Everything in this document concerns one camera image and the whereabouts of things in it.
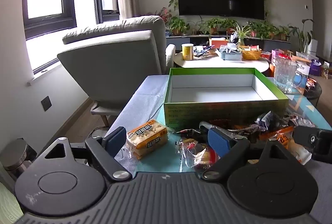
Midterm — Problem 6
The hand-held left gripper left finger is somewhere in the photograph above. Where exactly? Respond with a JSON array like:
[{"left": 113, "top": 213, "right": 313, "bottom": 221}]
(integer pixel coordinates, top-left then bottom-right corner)
[{"left": 35, "top": 126, "right": 132, "bottom": 183}]

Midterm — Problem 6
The spider plant in vase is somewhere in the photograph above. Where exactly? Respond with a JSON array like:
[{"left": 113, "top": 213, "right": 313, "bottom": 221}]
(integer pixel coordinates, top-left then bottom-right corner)
[{"left": 229, "top": 23, "right": 252, "bottom": 46}]

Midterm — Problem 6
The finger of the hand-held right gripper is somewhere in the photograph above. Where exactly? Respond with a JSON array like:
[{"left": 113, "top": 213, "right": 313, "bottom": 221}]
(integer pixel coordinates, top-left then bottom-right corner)
[{"left": 293, "top": 125, "right": 332, "bottom": 161}]

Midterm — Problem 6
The white round table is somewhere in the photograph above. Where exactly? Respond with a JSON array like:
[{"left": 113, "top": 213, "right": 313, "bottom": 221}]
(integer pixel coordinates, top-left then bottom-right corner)
[{"left": 174, "top": 49, "right": 270, "bottom": 76}]

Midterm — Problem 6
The green cardboard box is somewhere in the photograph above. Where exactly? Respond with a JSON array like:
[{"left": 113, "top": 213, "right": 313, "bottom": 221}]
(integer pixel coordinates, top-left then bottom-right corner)
[{"left": 163, "top": 67, "right": 289, "bottom": 132}]

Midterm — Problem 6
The black floor cable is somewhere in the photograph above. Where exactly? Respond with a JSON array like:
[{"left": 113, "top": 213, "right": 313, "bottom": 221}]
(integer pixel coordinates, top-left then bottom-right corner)
[{"left": 89, "top": 127, "right": 109, "bottom": 137}]

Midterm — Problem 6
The row of potted plants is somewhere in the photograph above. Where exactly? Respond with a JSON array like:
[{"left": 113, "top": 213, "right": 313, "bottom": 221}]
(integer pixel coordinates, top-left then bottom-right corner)
[{"left": 166, "top": 16, "right": 292, "bottom": 41}]

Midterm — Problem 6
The white box with blue logo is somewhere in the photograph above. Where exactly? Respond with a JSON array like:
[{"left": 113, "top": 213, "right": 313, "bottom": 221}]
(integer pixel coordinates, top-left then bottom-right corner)
[{"left": 293, "top": 56, "right": 312, "bottom": 75}]

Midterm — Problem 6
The clear glass mug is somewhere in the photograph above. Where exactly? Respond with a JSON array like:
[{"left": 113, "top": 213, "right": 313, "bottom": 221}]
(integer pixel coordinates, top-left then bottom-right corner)
[{"left": 273, "top": 56, "right": 308, "bottom": 95}]

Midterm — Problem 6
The woven basket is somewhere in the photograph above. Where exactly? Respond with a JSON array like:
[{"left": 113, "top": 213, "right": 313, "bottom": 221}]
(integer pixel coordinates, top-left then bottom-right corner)
[{"left": 239, "top": 46, "right": 262, "bottom": 60}]

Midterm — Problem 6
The dark round side table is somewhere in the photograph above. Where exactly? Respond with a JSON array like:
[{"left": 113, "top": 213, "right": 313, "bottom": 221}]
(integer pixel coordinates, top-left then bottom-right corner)
[{"left": 303, "top": 79, "right": 322, "bottom": 107}]

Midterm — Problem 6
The low television cabinet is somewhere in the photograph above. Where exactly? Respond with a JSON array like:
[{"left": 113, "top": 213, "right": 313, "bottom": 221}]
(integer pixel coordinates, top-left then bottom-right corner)
[{"left": 166, "top": 34, "right": 292, "bottom": 53}]

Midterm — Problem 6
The grey storage tray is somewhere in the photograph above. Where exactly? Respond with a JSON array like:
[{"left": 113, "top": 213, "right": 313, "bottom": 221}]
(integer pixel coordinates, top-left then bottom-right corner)
[{"left": 216, "top": 47, "right": 243, "bottom": 61}]

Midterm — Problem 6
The pile of assorted snack packets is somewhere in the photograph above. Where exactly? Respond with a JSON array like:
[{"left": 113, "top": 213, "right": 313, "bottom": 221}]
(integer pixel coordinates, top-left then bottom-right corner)
[{"left": 200, "top": 111, "right": 315, "bottom": 165}]

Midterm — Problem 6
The white air purifier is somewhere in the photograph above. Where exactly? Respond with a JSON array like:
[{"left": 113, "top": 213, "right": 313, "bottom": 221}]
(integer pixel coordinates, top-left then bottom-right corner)
[{"left": 309, "top": 39, "right": 318, "bottom": 56}]

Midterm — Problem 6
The pink box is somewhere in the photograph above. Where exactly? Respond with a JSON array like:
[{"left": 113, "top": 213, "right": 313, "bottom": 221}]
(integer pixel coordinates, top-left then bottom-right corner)
[{"left": 271, "top": 49, "right": 293, "bottom": 63}]

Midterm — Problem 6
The yellow canister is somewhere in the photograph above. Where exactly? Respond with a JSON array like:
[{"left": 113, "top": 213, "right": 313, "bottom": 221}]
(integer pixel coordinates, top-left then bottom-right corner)
[{"left": 181, "top": 43, "right": 194, "bottom": 61}]

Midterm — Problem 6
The dark metal cylinder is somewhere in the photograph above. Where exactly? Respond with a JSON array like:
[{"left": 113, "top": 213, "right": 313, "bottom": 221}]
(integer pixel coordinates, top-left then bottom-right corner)
[{"left": 0, "top": 138, "right": 38, "bottom": 179}]

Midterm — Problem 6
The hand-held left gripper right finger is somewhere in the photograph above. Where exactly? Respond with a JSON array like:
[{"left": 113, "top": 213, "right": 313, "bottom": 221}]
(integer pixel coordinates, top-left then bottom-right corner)
[{"left": 202, "top": 127, "right": 295, "bottom": 180}]

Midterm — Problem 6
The orange tissue box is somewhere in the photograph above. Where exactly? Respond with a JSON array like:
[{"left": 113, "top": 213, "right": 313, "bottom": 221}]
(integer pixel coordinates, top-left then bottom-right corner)
[{"left": 209, "top": 37, "right": 229, "bottom": 49}]

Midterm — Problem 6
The orange cracker packet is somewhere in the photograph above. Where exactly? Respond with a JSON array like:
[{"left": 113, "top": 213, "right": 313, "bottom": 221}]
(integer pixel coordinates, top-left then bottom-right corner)
[{"left": 126, "top": 121, "right": 168, "bottom": 160}]

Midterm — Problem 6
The red flower arrangement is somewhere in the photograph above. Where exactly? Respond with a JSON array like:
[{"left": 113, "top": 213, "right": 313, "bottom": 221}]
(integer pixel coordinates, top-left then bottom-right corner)
[{"left": 156, "top": 7, "right": 172, "bottom": 23}]

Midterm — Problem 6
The purple gift bag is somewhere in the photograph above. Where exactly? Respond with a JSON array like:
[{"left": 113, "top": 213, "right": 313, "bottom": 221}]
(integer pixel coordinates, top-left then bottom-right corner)
[{"left": 310, "top": 60, "right": 322, "bottom": 76}]

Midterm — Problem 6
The tall leafy floor plant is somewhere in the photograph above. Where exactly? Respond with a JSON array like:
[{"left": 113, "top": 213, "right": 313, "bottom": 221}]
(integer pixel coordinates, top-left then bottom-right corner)
[{"left": 289, "top": 19, "right": 314, "bottom": 53}]

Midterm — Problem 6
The clear pastry packet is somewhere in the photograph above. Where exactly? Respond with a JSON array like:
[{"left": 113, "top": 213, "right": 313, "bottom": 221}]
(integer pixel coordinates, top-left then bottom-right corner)
[{"left": 175, "top": 136, "right": 221, "bottom": 172}]

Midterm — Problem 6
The white cloth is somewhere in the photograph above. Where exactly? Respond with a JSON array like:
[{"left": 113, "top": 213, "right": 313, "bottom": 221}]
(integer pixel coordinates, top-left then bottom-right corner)
[{"left": 107, "top": 75, "right": 172, "bottom": 178}]

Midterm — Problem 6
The grey armchair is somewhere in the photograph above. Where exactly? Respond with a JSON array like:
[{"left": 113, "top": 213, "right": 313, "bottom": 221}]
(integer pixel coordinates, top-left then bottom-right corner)
[{"left": 57, "top": 15, "right": 176, "bottom": 127}]

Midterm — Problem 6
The dark wall outlet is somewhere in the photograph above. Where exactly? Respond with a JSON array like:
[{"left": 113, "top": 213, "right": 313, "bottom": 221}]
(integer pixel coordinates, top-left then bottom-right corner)
[{"left": 41, "top": 96, "right": 52, "bottom": 112}]

